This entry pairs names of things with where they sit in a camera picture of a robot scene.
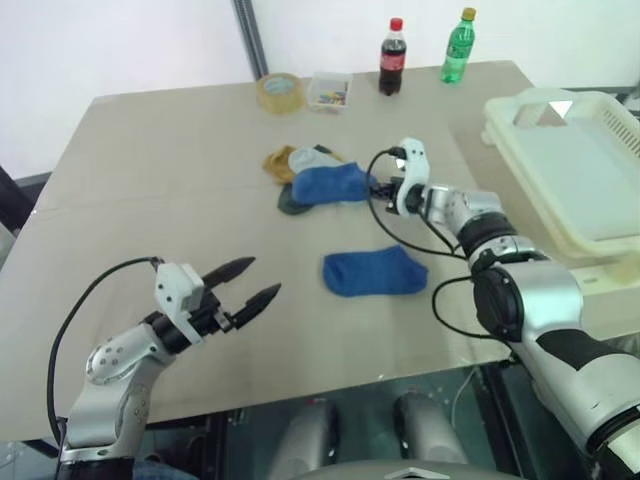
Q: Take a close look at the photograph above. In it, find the thin white cable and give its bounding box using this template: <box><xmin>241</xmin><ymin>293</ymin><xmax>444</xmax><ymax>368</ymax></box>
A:
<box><xmin>451</xmin><ymin>368</ymin><xmax>477</xmax><ymax>427</ymax></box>

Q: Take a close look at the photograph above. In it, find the cream plastic basket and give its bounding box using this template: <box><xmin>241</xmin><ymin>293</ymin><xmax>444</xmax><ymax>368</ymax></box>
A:
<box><xmin>481</xmin><ymin>86</ymin><xmax>640</xmax><ymax>262</ymax></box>

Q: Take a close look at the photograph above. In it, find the cola bottle with red cap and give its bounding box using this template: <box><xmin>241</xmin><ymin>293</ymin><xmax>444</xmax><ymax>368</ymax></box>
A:
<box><xmin>377</xmin><ymin>16</ymin><xmax>408</xmax><ymax>97</ymax></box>

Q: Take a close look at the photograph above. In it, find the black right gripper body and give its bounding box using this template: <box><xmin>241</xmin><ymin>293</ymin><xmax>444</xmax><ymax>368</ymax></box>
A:
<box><xmin>381</xmin><ymin>174</ymin><xmax>407</xmax><ymax>215</ymax></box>

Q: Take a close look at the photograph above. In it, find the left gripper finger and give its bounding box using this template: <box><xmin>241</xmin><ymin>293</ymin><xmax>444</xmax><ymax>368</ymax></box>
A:
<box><xmin>201</xmin><ymin>256</ymin><xmax>258</xmax><ymax>289</ymax></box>
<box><xmin>231</xmin><ymin>282</ymin><xmax>283</xmax><ymax>332</ymax></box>

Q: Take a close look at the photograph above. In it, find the mustard yellow sock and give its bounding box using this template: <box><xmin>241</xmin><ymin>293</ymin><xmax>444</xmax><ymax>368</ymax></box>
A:
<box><xmin>263</xmin><ymin>144</ymin><xmax>302</xmax><ymax>187</ymax></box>

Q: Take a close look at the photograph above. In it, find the dark green sock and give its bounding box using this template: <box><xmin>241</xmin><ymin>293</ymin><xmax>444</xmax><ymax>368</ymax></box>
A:
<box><xmin>277</xmin><ymin>183</ymin><xmax>315</xmax><ymax>217</ymax></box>

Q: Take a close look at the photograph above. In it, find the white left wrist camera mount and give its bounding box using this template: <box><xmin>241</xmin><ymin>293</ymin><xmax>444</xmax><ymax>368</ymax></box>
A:
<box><xmin>152</xmin><ymin>261</ymin><xmax>207</xmax><ymax>347</ymax></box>

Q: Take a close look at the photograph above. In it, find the blue denim cloth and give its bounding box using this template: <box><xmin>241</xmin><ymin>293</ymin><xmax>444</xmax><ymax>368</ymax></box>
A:
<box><xmin>130</xmin><ymin>457</ymin><xmax>194</xmax><ymax>480</ymax></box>

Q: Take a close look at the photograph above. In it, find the grey metal pole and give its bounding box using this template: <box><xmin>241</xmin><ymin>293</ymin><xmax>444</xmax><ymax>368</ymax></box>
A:
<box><xmin>231</xmin><ymin>0</ymin><xmax>270</xmax><ymax>82</ymax></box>

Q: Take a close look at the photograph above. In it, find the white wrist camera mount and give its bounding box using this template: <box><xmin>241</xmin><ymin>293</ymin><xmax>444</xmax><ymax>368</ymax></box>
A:
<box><xmin>152</xmin><ymin>261</ymin><xmax>207</xmax><ymax>347</ymax></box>
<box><xmin>390</xmin><ymin>137</ymin><xmax>432</xmax><ymax>217</ymax></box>

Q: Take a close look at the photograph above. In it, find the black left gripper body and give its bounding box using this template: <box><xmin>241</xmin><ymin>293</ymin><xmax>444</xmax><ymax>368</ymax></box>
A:
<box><xmin>189</xmin><ymin>289</ymin><xmax>237</xmax><ymax>339</ymax></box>

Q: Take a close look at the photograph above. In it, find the grey rounded robot leg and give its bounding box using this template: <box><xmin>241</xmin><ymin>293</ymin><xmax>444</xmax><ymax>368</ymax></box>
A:
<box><xmin>391</xmin><ymin>391</ymin><xmax>470</xmax><ymax>467</ymax></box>
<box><xmin>267</xmin><ymin>398</ymin><xmax>342</xmax><ymax>480</ymax></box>

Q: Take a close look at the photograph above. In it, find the grey robot torso edge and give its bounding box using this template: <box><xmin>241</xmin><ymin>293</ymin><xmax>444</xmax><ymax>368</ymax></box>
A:
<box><xmin>298</xmin><ymin>459</ymin><xmax>507</xmax><ymax>480</ymax></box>

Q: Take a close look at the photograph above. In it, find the light grey sock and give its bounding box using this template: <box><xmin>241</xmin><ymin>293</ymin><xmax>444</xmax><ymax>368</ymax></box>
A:
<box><xmin>287</xmin><ymin>146</ymin><xmax>347</xmax><ymax>174</ymax></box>

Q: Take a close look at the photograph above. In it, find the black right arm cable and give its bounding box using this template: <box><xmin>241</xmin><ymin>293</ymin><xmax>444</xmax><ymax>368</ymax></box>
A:
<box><xmin>366</xmin><ymin>146</ymin><xmax>512</xmax><ymax>344</ymax></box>

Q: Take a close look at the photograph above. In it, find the blue ankle sock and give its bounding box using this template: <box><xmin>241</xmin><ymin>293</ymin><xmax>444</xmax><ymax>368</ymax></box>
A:
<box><xmin>321</xmin><ymin>244</ymin><xmax>430</xmax><ymax>299</ymax></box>
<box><xmin>291</xmin><ymin>160</ymin><xmax>378</xmax><ymax>206</ymax></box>

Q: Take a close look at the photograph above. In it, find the black sock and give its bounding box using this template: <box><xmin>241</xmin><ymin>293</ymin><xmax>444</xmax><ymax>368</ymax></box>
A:
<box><xmin>313</xmin><ymin>143</ymin><xmax>347</xmax><ymax>162</ymax></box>

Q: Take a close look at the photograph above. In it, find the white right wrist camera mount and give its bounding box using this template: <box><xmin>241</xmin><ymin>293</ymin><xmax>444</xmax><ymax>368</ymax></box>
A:
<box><xmin>390</xmin><ymin>137</ymin><xmax>432</xmax><ymax>217</ymax></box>

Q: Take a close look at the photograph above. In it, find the green bottle with yellow cap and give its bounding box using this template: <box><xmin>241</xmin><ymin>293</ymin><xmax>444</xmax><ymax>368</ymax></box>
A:
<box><xmin>439</xmin><ymin>6</ymin><xmax>478</xmax><ymax>85</ymax></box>

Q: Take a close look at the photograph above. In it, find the clear packing tape roll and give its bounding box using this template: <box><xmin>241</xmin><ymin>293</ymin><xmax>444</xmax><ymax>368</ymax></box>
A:
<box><xmin>256</xmin><ymin>71</ymin><xmax>307</xmax><ymax>117</ymax></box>

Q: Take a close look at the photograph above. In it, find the clear box with coloured bits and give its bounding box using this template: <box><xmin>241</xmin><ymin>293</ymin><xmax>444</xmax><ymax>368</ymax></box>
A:
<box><xmin>305</xmin><ymin>71</ymin><xmax>355</xmax><ymax>115</ymax></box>

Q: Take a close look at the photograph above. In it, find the white box under basket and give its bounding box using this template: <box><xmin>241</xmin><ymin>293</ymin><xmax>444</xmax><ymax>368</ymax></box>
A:
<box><xmin>568</xmin><ymin>263</ymin><xmax>640</xmax><ymax>352</ymax></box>

